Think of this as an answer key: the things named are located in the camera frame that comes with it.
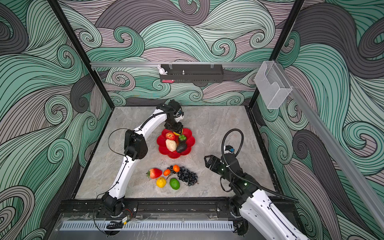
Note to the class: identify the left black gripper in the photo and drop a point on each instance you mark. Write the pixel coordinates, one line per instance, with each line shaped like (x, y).
(177, 129)

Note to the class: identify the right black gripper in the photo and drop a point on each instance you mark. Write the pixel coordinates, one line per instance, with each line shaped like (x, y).
(216, 160)

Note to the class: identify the red fake apple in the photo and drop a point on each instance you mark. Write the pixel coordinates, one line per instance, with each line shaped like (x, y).
(170, 136)

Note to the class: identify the red flower-shaped fruit bowl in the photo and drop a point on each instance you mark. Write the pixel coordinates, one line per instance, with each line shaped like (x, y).
(161, 141)

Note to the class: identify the cream fake pear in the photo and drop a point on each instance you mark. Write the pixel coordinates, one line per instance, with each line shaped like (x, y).
(171, 145)

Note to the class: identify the dark fake avocado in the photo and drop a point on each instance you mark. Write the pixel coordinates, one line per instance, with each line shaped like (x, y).
(181, 147)

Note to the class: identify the green fake lime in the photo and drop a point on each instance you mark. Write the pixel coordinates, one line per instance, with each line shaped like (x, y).
(174, 183)

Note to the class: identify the red fake mango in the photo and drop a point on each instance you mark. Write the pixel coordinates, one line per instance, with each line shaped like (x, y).
(154, 173)

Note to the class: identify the dark maroon fake fruit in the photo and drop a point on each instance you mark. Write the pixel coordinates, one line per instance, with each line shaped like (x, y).
(182, 138)

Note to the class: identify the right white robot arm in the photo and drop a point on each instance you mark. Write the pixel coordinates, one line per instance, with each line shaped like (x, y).
(251, 202)

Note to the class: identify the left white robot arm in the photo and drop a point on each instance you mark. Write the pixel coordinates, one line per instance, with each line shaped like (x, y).
(135, 149)

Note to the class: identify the dark fake grape bunch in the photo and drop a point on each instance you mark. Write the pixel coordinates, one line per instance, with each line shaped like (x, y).
(187, 176)

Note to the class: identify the small orange fake tangerine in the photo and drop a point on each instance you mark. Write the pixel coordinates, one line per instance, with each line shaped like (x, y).
(167, 172)

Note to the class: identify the small yellow fake lemon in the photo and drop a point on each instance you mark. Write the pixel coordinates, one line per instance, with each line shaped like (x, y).
(161, 182)

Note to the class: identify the small white figurine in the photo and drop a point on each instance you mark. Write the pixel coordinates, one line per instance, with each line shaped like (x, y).
(161, 70)

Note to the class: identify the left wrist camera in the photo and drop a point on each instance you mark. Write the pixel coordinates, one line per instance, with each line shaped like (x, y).
(179, 113)

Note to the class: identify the black wall shelf tray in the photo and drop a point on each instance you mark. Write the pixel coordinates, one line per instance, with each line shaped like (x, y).
(197, 74)

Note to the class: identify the clear plastic wall bin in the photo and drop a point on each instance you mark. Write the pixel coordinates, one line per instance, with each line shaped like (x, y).
(272, 83)

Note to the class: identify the aluminium wall rail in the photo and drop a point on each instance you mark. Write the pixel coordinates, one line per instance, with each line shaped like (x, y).
(137, 64)

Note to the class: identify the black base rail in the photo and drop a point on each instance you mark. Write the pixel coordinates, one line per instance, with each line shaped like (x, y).
(138, 208)

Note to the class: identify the white slotted cable duct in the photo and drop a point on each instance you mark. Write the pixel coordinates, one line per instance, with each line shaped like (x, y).
(150, 226)

